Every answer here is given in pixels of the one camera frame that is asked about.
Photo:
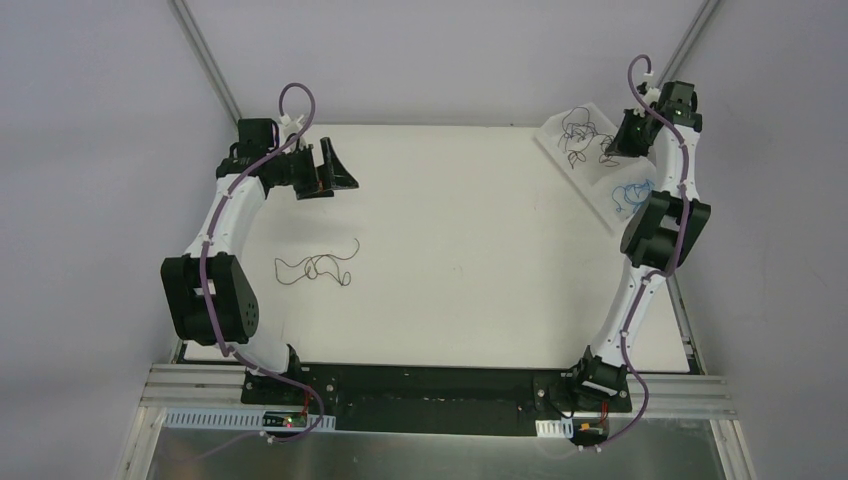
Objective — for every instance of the corner aluminium post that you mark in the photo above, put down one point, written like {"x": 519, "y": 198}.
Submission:
{"x": 681, "y": 54}
{"x": 197, "y": 42}

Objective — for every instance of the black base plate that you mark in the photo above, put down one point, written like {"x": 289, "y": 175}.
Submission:
{"x": 436, "y": 400}

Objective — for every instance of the right corner aluminium post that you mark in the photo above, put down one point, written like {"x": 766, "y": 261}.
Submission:
{"x": 681, "y": 54}

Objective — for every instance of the right white cable duct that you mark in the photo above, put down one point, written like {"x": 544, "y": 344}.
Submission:
{"x": 562, "y": 428}

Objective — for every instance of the aluminium frame rail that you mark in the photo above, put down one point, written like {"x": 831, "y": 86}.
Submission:
{"x": 220, "y": 386}

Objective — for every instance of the left corner aluminium post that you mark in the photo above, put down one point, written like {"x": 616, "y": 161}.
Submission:
{"x": 197, "y": 42}

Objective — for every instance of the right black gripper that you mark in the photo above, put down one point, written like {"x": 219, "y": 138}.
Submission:
{"x": 626, "y": 137}

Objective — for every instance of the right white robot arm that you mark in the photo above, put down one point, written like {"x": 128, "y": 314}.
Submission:
{"x": 656, "y": 241}

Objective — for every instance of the white compartment tray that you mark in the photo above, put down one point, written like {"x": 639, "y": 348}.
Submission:
{"x": 614, "y": 187}

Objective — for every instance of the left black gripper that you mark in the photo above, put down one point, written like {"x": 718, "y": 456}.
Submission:
{"x": 316, "y": 172}

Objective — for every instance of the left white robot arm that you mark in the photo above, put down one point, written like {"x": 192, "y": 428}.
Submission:
{"x": 210, "y": 299}

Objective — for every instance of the white cable duct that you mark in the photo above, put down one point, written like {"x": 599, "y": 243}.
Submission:
{"x": 276, "y": 421}
{"x": 562, "y": 428}

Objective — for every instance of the left white cable duct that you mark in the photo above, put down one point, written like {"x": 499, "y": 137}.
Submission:
{"x": 276, "y": 421}

